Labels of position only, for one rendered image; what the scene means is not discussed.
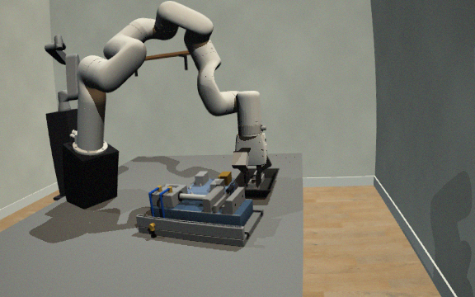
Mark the yellow rectangular block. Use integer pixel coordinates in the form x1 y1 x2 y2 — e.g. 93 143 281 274
219 172 232 186

